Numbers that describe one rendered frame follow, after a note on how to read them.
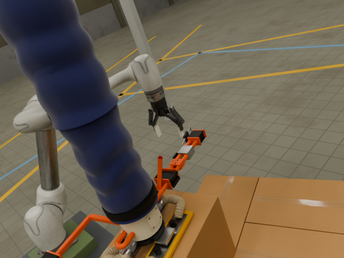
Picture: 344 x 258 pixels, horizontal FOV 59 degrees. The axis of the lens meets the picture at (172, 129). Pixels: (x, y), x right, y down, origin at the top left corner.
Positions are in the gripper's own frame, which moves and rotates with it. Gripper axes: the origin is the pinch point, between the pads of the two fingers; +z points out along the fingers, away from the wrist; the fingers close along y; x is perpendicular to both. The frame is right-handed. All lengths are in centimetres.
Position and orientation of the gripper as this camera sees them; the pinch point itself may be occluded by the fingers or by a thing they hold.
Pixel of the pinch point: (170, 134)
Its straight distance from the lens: 153.1
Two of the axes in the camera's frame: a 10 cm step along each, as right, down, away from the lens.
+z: 3.1, 8.4, 4.5
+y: 8.3, -0.1, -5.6
